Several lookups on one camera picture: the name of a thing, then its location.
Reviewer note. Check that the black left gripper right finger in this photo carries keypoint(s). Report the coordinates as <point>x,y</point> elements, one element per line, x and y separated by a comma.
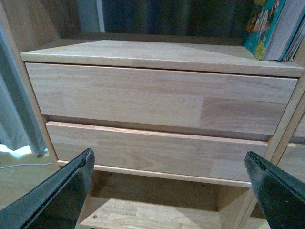
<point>280,195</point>

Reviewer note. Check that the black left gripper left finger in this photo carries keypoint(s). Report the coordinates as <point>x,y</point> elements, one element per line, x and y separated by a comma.
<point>56,203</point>

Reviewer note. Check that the lower right wooden drawer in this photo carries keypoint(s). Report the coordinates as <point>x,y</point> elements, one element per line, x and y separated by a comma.
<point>293,161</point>

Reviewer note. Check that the wooden drawer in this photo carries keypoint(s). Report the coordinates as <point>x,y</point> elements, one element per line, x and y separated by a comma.
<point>216,102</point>
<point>157,154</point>
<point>293,161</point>
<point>300,130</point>

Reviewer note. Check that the upper right wooden drawer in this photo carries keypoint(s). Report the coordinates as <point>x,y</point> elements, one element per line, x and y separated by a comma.
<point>300,130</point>

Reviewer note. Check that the lower left wooden drawer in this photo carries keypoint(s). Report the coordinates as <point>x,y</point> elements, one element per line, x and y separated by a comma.
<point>157,154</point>

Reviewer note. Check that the grey curtain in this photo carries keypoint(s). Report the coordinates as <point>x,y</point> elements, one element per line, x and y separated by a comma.
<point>18,125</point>

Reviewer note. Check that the upper left wooden drawer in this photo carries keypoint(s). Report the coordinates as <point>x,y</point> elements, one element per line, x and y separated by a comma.
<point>216,102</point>

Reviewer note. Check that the wooden bookshelf unit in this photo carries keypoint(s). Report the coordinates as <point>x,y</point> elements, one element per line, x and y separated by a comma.
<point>48,31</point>

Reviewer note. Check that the thin teal book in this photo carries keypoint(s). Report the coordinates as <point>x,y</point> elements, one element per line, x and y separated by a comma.
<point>295,42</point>

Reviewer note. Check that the teal illustrated hardcover book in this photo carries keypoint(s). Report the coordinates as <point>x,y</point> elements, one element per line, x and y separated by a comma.
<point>272,26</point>

